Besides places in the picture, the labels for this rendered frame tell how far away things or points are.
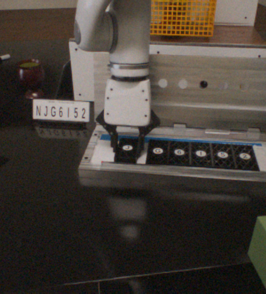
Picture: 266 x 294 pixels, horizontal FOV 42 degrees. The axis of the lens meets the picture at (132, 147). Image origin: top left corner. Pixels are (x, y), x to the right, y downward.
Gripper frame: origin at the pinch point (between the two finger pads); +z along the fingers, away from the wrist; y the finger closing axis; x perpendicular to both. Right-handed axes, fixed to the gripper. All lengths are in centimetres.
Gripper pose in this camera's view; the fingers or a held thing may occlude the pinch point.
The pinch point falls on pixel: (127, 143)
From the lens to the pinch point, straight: 80.3
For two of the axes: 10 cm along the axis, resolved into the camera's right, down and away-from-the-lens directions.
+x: 1.1, -3.5, 9.3
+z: -0.2, 9.3, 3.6
